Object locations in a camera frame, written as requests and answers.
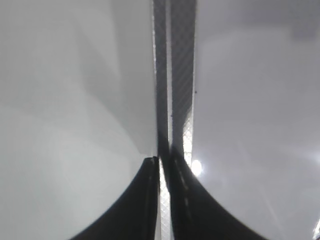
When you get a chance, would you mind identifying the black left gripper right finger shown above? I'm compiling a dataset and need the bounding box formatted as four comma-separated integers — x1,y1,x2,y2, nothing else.
163,147,258,240

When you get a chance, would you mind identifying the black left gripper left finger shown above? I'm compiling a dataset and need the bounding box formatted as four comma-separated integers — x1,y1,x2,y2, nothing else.
72,156,160,240

